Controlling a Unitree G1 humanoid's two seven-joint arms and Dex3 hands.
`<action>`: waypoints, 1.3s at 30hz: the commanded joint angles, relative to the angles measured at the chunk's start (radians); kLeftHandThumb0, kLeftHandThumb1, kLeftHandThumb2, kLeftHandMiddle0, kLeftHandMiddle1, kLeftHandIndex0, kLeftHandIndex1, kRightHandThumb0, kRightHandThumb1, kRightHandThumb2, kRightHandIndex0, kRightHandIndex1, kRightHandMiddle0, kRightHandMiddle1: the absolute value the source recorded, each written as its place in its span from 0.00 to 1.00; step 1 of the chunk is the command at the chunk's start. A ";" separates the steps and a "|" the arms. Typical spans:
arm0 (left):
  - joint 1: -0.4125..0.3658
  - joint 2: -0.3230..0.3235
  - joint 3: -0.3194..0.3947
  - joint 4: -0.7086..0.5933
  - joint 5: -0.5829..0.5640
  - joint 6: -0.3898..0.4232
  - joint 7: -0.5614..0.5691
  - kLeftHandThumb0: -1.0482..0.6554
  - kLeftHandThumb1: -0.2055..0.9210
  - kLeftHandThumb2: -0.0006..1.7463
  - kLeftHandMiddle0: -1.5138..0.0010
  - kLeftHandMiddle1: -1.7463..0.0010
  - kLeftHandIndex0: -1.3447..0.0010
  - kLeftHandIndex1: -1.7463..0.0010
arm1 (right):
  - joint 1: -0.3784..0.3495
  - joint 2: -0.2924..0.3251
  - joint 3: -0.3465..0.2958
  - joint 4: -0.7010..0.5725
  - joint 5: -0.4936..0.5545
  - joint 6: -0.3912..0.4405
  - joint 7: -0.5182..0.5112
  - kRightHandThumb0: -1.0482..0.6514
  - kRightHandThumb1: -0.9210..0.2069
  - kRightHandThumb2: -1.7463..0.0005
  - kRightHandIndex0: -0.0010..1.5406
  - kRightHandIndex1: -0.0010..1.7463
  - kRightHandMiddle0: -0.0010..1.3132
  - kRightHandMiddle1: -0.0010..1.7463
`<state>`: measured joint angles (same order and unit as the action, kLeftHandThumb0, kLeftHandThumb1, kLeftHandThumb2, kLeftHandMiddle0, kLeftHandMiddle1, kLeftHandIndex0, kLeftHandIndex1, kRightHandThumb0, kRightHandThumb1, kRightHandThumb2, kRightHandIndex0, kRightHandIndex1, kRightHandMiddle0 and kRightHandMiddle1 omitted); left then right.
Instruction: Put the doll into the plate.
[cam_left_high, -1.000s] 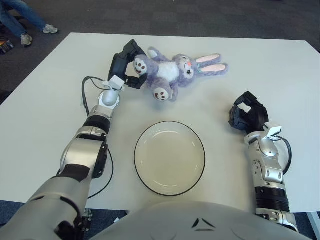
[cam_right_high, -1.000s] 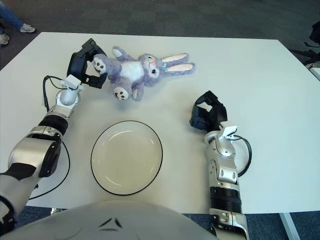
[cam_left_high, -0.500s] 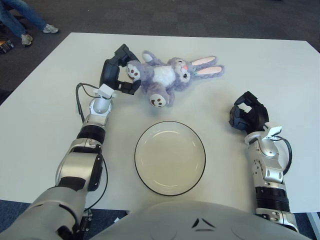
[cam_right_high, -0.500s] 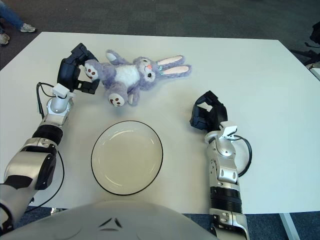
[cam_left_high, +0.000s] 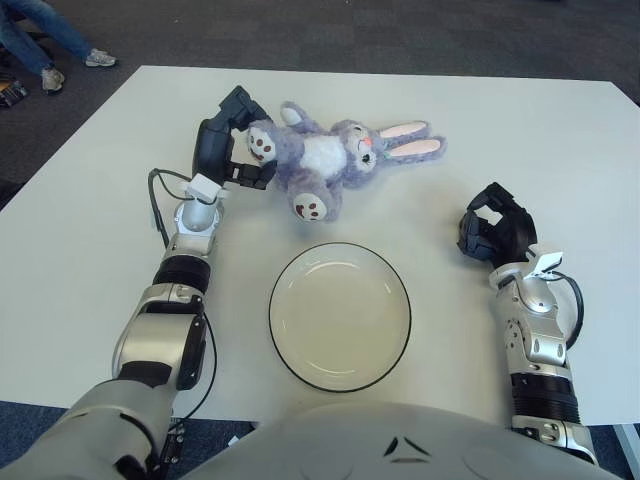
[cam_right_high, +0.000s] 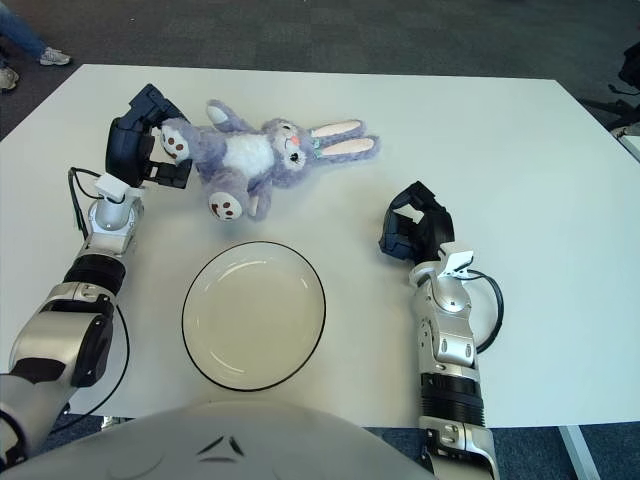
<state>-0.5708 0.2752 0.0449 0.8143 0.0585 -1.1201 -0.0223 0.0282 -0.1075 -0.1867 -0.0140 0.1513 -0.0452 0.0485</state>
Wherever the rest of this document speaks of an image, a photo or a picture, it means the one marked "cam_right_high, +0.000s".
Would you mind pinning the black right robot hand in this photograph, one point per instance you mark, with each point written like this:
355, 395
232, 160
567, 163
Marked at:
437, 225

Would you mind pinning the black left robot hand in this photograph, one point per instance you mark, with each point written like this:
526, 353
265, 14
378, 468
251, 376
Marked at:
125, 150

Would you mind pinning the purple bunny plush doll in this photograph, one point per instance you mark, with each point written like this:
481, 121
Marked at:
245, 152

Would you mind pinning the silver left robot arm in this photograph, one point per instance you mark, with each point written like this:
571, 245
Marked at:
112, 215

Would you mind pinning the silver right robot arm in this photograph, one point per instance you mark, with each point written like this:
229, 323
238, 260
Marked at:
450, 300

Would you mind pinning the white plate with black rim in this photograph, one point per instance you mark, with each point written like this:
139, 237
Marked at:
255, 320

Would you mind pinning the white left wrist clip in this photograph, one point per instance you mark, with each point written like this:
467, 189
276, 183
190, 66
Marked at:
111, 187

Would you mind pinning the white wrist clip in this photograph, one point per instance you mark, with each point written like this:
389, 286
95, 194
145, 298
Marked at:
457, 262
111, 187

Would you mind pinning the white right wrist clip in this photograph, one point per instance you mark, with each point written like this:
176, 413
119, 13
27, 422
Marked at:
457, 262

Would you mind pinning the white sneaker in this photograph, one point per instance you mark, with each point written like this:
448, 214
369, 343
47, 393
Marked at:
7, 79
55, 57

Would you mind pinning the blue jeans leg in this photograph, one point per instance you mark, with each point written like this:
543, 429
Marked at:
20, 32

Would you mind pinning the white neighbouring table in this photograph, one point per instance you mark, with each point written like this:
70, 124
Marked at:
630, 145

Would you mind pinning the black office chair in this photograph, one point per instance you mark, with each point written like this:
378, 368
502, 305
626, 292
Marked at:
631, 67

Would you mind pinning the white table leg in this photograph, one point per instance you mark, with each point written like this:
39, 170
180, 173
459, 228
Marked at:
580, 452

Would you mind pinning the grey robot torso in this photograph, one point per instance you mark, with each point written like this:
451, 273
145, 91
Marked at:
200, 445

